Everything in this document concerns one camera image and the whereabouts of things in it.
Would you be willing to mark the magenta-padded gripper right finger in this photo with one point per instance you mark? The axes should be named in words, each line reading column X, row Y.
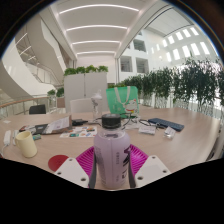
column 151, row 170

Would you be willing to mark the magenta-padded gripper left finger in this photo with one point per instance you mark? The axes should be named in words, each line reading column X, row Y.
column 70, row 171

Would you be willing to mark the purple drink bottle black cap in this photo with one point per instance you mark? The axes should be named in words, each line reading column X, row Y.
column 111, row 156

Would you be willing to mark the flat round red coaster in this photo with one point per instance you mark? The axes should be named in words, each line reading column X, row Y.
column 56, row 162

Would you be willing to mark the colourful sticker sheet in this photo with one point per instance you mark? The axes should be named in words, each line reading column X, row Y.
column 78, row 132

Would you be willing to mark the white plastic packet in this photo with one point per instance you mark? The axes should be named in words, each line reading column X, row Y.
column 169, row 132
column 147, row 129

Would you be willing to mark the open printed booklet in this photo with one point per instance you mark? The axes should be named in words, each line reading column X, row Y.
column 59, row 125

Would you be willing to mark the dark blue flat case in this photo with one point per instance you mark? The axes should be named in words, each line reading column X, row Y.
column 166, row 124

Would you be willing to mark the small teal packet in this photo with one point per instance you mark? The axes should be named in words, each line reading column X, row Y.
column 36, row 137

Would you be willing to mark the small black device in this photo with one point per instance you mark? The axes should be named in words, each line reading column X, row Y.
column 78, row 122

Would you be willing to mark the pale yellow mug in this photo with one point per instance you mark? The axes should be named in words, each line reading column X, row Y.
column 26, row 145

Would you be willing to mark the black notebook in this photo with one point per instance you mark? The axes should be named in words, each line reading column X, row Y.
column 39, row 129

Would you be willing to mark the white chair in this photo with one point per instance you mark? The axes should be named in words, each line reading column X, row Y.
column 80, row 106

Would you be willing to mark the white computer mouse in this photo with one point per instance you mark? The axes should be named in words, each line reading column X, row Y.
column 14, row 135

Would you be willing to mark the black chair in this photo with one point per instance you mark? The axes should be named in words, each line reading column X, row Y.
column 37, row 109

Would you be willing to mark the clear shaker bottle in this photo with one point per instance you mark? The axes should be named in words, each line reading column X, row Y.
column 96, row 105

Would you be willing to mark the green tote bag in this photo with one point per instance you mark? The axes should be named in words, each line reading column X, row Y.
column 121, row 101

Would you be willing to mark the potted plants wooden planter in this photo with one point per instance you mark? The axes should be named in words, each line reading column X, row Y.
column 59, row 95

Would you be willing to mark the white paper sheet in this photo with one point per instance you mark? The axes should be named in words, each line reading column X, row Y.
column 6, row 121

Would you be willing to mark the glass balcony railing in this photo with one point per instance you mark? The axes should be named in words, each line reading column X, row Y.
column 20, row 106

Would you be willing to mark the white cabinet with plants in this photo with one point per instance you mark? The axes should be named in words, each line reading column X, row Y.
column 85, row 90

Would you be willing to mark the green hedge plants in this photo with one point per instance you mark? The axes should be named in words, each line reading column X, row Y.
column 186, row 83

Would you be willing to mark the ceiling light strips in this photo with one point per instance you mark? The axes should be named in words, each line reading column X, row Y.
column 96, row 27

